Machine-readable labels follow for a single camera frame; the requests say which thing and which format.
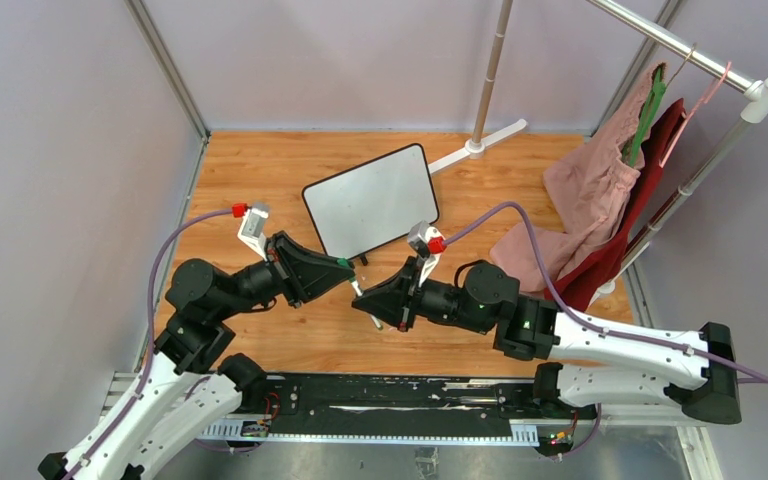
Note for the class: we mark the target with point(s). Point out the metal clothes rack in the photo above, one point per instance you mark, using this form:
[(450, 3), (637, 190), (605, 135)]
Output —
[(657, 35)]

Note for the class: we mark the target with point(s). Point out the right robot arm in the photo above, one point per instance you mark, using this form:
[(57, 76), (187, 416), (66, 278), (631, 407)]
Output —
[(584, 360)]

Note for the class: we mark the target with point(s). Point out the pink garment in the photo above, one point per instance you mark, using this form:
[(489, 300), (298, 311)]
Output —
[(591, 187)]

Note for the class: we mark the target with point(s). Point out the pink clothes hanger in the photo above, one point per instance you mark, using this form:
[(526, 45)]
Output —
[(704, 98)]

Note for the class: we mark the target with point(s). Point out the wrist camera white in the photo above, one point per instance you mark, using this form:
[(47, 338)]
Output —
[(428, 243), (253, 219)]

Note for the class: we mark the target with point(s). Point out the whiteboard marker white body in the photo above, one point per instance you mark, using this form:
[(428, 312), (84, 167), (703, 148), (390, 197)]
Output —
[(363, 306)]

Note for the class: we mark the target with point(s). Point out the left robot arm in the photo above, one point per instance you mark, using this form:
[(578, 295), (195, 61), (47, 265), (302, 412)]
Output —
[(188, 383)]

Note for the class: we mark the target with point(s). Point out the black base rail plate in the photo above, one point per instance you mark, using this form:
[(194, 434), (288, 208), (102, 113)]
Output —
[(401, 410)]

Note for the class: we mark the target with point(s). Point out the dark red garment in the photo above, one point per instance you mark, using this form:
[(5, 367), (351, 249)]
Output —
[(578, 288)]

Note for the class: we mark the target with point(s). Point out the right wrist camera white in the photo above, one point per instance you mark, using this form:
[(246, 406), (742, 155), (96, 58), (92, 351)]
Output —
[(428, 243)]

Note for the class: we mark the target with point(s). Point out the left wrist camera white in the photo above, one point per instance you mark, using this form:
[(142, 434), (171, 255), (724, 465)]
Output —
[(253, 219)]

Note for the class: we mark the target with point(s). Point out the small whiteboard black frame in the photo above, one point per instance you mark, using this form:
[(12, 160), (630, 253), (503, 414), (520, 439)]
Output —
[(373, 203)]

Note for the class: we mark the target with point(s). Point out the green clothes hanger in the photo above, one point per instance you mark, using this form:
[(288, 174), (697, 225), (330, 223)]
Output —
[(649, 108)]

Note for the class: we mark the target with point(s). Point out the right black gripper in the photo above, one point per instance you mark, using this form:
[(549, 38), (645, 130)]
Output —
[(389, 300)]

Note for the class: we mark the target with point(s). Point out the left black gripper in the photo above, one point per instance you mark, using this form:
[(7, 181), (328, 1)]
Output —
[(312, 271)]

